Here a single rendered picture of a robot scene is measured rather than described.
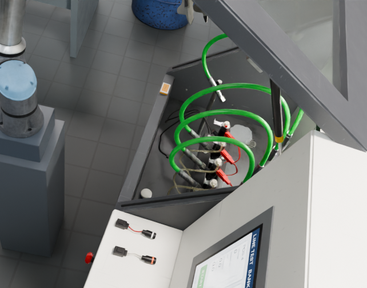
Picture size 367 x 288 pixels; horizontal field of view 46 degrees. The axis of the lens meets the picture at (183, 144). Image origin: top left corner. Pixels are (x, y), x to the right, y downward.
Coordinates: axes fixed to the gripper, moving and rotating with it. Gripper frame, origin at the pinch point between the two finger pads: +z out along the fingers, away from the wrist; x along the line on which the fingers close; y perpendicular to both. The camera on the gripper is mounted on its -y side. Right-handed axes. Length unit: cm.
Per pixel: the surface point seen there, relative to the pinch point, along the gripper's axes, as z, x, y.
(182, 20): -9, -148, 144
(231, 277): 53, 52, -42
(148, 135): 35.5, 13.6, 20.4
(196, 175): 49, 13, 1
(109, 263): 61, 52, 2
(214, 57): 13.8, -17.9, 11.2
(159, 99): 25.6, -0.2, 26.5
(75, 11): -23, -52, 144
